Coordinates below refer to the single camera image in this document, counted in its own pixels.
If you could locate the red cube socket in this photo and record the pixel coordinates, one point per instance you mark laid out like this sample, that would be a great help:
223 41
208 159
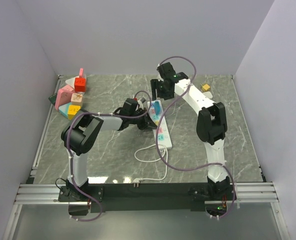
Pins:
80 84

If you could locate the yellow cube socket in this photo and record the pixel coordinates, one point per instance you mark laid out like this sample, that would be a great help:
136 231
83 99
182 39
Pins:
72 111

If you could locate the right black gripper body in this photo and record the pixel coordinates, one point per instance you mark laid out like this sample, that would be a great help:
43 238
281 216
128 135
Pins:
169 95

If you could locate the white triangular adapter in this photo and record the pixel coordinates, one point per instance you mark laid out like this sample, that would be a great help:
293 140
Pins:
70 82

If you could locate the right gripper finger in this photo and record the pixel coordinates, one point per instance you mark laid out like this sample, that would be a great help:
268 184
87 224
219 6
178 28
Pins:
154 88
162 94

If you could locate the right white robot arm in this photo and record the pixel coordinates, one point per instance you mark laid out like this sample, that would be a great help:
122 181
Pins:
211 125

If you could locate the blue plug adapter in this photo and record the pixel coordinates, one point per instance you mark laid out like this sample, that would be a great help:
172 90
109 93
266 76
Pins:
158 107

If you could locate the pink rounded socket block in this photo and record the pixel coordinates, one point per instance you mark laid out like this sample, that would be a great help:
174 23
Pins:
64 96

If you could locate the pink upright plug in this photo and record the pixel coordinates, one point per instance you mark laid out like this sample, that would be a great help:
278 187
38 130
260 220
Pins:
81 73

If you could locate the small yellow plug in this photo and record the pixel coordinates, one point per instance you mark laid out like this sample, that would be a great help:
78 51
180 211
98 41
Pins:
206 88

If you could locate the aluminium rail frame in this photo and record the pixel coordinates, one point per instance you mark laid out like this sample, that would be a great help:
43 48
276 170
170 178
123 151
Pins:
47 194

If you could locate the beige cube socket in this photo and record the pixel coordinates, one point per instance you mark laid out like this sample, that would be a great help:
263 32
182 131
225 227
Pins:
77 99

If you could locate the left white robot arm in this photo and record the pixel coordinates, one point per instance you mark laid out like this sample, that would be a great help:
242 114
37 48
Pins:
81 133

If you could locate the white power strip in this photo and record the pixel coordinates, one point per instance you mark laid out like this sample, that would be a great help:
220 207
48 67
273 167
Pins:
164 140

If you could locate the white rounded square adapter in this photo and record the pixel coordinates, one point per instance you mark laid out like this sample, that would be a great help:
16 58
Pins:
208 94

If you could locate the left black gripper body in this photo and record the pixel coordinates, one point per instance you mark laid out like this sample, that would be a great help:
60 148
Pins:
141 121

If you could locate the teal flat block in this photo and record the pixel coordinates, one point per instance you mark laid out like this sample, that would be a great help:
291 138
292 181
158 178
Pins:
64 109

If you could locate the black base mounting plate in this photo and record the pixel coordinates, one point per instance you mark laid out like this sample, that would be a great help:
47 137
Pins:
107 197

